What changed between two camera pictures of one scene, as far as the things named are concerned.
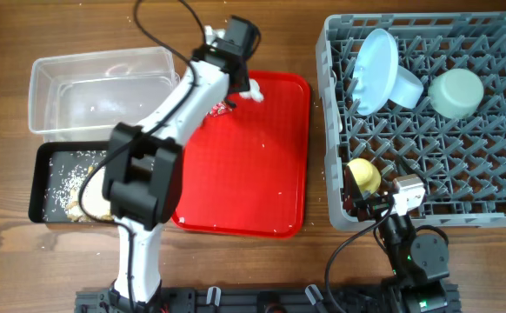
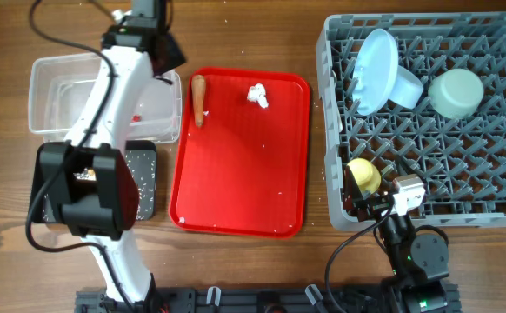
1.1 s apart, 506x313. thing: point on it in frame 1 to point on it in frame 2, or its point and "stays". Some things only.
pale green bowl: x=456 y=93 stays
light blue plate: x=375 y=73 stays
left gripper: x=245 y=85 to x=176 y=55
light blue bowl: x=408 y=89 stays
